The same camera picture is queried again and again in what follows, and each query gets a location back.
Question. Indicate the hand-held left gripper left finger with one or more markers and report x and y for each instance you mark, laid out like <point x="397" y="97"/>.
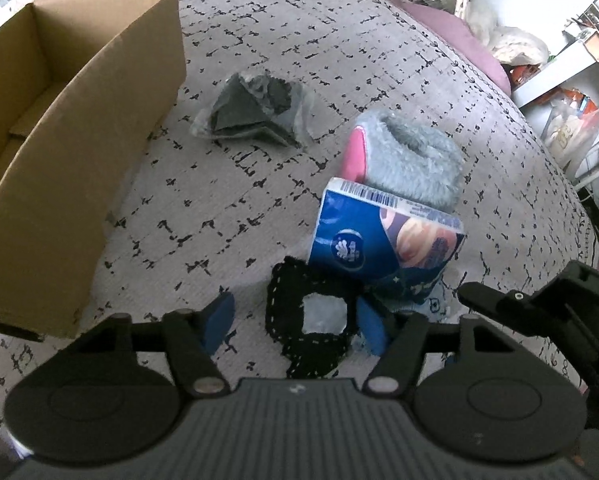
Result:
<point x="218" y="322"/>

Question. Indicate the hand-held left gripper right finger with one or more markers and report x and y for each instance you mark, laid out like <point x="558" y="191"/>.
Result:
<point x="374" y="330"/>

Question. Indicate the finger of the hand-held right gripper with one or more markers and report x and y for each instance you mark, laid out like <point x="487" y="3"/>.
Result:
<point x="484" y="297"/>

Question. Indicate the blue patterned sock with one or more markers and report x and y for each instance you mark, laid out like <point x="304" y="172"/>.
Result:
<point x="414" y="285"/>

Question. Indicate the black knitted cloth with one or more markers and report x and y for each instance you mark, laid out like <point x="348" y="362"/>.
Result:
<point x="284" y="300"/>

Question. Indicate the blue tissue pack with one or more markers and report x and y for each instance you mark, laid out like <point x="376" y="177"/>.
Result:
<point x="349" y="240"/>

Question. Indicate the grey fluffy slipper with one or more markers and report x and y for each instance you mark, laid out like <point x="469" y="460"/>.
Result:
<point x="414" y="160"/>

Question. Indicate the grey cloth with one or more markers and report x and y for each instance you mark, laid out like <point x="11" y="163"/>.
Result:
<point x="239" y="110"/>

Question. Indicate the brown cardboard box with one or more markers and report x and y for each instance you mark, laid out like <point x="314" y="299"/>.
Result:
<point x="54" y="185"/>

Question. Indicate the clear bag with packets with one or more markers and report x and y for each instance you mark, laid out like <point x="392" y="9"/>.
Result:
<point x="569" y="130"/>

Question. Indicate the white side table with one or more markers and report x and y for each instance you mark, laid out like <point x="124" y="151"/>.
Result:
<point x="554" y="75"/>

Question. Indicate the white plastic bag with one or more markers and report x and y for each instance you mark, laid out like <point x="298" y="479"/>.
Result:
<point x="514" y="42"/>

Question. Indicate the grey printed bed cover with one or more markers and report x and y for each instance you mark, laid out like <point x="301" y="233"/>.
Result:
<point x="379" y="60"/>

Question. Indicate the pink pillow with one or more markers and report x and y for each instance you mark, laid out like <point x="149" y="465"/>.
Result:
<point x="454" y="35"/>

